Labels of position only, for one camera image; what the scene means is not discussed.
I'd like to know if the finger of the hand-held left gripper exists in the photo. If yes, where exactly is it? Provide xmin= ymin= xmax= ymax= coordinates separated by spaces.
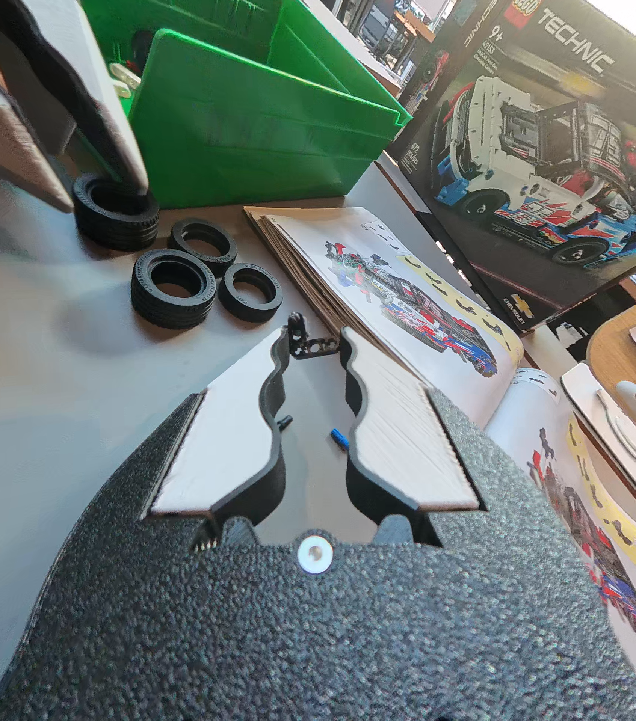
xmin=0 ymin=52 xmax=74 ymax=215
xmin=0 ymin=0 xmax=151 ymax=196

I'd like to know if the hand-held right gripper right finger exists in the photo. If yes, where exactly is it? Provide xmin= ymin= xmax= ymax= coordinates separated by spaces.
xmin=339 ymin=326 xmax=481 ymax=522

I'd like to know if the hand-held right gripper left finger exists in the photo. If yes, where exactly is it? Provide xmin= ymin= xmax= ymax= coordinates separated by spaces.
xmin=150 ymin=326 xmax=292 ymax=527

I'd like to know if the black angled toy beam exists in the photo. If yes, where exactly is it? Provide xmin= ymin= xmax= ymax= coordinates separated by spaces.
xmin=289 ymin=312 xmax=342 ymax=360

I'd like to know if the green plastic bin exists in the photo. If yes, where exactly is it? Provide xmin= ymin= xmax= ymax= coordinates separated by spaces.
xmin=80 ymin=0 xmax=413 ymax=210

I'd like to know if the grey desk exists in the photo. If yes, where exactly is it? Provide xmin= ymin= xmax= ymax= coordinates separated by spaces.
xmin=0 ymin=152 xmax=636 ymax=721

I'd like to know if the pile of small toy parts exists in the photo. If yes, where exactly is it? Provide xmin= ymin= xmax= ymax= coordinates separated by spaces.
xmin=108 ymin=61 xmax=142 ymax=100

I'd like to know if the open instruction booklet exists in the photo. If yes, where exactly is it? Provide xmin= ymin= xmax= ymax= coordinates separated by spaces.
xmin=243 ymin=205 xmax=636 ymax=705

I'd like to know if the black toy car box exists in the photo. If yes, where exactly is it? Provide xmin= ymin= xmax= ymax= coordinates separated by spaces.
xmin=391 ymin=0 xmax=636 ymax=333

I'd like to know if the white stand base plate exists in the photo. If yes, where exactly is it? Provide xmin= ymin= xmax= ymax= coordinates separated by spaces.
xmin=561 ymin=362 xmax=636 ymax=536

